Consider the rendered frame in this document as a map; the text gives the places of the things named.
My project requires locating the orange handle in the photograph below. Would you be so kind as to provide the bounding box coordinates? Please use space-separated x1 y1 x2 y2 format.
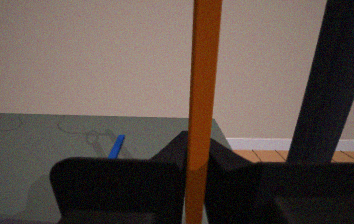
185 0 223 224

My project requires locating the blue stick with grey loop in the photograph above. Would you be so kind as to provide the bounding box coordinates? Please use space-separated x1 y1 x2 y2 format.
108 135 125 159

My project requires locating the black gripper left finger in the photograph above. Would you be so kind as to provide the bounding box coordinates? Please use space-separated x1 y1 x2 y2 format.
49 131 188 224

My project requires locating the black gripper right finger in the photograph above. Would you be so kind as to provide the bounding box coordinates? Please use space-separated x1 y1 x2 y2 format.
204 137 354 224

